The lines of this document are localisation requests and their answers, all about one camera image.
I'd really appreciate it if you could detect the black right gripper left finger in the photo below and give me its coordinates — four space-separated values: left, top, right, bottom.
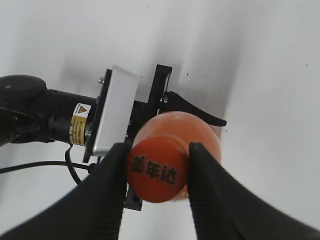
0 143 129 240

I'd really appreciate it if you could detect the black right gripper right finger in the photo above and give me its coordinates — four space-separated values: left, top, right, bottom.
187 143 320 240

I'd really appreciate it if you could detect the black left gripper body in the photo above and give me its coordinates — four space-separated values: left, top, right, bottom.
82 64 173 212

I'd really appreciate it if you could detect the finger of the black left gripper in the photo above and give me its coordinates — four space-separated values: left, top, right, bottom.
159 91 227 126

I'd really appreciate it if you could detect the orange soda bottle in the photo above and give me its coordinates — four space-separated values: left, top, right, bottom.
132 111 222 201

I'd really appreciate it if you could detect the orange bottle cap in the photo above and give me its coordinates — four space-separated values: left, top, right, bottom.
126 135 190 203

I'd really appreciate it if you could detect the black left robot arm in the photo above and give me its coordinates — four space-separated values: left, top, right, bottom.
0 65 227 163

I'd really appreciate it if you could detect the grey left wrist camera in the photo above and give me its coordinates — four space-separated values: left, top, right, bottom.
91 65 139 157

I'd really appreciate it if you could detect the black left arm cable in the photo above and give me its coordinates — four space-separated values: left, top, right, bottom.
0 144 101 187

